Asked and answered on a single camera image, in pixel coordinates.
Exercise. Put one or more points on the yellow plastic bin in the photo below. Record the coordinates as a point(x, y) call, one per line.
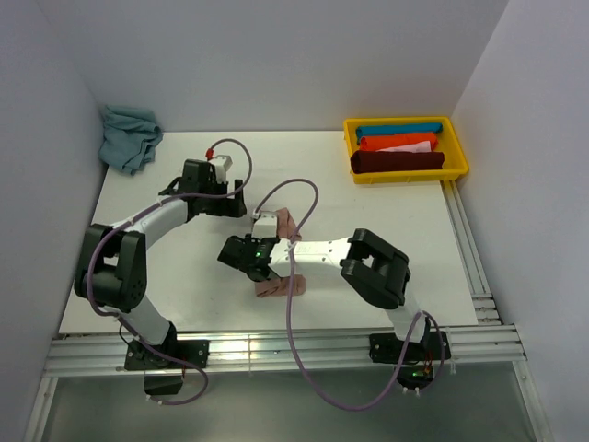
point(455, 164)

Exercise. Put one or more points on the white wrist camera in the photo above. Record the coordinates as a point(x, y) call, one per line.
point(265, 224)
point(221, 165)

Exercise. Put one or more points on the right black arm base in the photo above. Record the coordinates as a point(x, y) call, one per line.
point(417, 371)

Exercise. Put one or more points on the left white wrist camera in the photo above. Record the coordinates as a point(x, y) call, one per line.
point(221, 165)

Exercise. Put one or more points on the pink printed t-shirt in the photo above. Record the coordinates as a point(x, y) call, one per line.
point(279, 287)

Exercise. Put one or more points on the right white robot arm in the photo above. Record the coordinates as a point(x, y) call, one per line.
point(378, 272)

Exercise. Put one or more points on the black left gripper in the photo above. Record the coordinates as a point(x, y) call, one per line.
point(229, 207)

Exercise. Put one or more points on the crumpled teal t-shirt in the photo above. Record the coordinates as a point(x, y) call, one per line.
point(130, 138)

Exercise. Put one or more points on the rolled maroon t-shirt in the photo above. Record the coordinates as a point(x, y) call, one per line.
point(374, 162)

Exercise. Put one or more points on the rolled orange t-shirt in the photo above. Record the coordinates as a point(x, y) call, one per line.
point(412, 143)

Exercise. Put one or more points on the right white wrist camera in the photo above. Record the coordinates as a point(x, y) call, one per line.
point(265, 224)

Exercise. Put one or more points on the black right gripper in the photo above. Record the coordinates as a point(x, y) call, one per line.
point(254, 240)

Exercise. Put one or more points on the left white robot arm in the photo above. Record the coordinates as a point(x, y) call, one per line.
point(111, 273)

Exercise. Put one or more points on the rolled blue t-shirt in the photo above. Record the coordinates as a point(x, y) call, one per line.
point(394, 129)

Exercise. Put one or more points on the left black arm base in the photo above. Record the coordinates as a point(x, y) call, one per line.
point(164, 378)

